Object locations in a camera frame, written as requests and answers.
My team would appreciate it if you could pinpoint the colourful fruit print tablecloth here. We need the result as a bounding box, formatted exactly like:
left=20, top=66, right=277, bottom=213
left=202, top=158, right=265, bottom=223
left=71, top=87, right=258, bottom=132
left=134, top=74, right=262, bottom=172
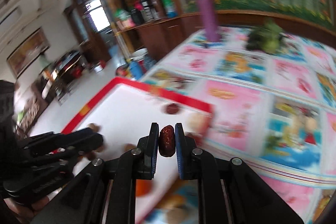
left=142, top=26, right=335, bottom=223

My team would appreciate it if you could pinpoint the framed wall painting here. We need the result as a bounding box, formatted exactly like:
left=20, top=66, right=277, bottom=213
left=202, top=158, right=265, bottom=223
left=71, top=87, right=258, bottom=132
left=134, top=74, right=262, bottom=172
left=7, top=28, right=50, bottom=79

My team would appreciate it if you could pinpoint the red jujube date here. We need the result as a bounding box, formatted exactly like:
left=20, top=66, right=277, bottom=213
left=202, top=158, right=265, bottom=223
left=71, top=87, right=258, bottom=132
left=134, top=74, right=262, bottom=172
left=158, top=125, right=175, bottom=157

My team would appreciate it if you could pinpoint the green leafy vegetable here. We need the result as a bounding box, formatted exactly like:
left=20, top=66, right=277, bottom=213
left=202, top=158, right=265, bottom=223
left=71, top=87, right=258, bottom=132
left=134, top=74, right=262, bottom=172
left=245, top=19, right=285, bottom=55

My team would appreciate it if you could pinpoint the brown longan fruit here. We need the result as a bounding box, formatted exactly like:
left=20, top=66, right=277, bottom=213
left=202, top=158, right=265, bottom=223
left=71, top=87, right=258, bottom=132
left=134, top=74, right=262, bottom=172
left=87, top=123, right=101, bottom=133

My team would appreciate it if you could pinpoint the purple thermos bottle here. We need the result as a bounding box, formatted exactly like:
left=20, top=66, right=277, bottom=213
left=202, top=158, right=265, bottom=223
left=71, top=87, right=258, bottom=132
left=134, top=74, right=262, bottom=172
left=195, top=0, right=221, bottom=42

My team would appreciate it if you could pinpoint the green blue bottle on shelf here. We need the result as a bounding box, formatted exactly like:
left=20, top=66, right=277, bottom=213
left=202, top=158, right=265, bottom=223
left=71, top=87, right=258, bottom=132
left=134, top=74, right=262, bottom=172
left=162, top=0, right=177, bottom=18

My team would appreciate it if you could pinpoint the blue thermos flask on floor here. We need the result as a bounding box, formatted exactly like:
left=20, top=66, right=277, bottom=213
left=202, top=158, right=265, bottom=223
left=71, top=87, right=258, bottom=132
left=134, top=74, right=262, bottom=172
left=129, top=60, right=143, bottom=81

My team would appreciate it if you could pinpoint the orange tangerine centre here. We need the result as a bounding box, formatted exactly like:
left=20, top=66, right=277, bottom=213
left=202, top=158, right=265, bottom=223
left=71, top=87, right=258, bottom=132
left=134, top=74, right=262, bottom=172
left=135, top=180, right=153, bottom=197

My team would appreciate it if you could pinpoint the red white shallow box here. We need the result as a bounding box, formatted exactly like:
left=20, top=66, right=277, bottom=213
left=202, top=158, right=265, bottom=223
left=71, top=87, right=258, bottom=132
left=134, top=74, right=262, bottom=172
left=52, top=77, right=214, bottom=223

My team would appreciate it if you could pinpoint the red jujube in box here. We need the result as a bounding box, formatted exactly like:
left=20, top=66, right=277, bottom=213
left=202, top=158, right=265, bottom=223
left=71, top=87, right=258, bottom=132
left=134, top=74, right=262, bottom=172
left=164, top=103, right=181, bottom=115

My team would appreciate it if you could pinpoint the beige cylindrical yam piece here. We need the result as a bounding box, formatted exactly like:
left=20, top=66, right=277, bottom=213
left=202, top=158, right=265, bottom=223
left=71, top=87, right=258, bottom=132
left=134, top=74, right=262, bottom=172
left=187, top=113, right=211, bottom=135

